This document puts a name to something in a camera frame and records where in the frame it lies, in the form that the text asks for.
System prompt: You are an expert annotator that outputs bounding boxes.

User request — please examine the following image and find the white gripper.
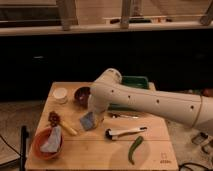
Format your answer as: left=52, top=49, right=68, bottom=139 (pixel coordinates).
left=87, top=94, right=110, bottom=129

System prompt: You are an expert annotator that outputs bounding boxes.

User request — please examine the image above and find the blue sponge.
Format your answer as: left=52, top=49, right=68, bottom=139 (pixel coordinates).
left=80, top=112, right=96, bottom=131

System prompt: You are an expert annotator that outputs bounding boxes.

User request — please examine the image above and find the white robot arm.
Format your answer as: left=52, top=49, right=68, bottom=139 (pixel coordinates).
left=88, top=68, right=213, bottom=136

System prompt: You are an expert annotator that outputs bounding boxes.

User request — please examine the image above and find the purple bowl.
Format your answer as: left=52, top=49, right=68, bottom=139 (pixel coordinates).
left=74, top=87, right=90, bottom=108

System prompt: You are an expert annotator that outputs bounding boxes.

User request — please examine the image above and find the orange bowl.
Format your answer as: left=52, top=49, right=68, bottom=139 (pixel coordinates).
left=32, top=128, right=63, bottom=160

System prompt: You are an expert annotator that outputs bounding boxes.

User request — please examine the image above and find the metal spoon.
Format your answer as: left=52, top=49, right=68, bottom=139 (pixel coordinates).
left=108, top=113, right=139, bottom=119

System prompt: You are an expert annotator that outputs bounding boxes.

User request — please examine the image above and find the white cup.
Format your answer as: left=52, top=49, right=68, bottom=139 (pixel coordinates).
left=53, top=87, right=68, bottom=104

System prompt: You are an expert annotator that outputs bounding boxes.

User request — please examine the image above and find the brown yellow toy utensil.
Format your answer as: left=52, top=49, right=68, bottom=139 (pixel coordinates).
left=48, top=111, right=78, bottom=136

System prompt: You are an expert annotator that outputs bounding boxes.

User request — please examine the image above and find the green plastic tray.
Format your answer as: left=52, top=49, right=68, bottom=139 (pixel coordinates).
left=109, top=76, right=149, bottom=111

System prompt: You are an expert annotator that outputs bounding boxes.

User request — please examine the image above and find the green chili pepper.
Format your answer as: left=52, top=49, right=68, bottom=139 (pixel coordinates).
left=128, top=136, right=144, bottom=165

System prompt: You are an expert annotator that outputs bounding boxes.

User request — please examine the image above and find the blue grey cloth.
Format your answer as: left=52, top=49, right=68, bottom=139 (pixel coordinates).
left=40, top=126, right=61, bottom=153

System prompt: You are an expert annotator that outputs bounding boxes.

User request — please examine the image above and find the black white handled tool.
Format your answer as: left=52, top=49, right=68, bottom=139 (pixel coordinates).
left=105, top=127, right=147, bottom=140

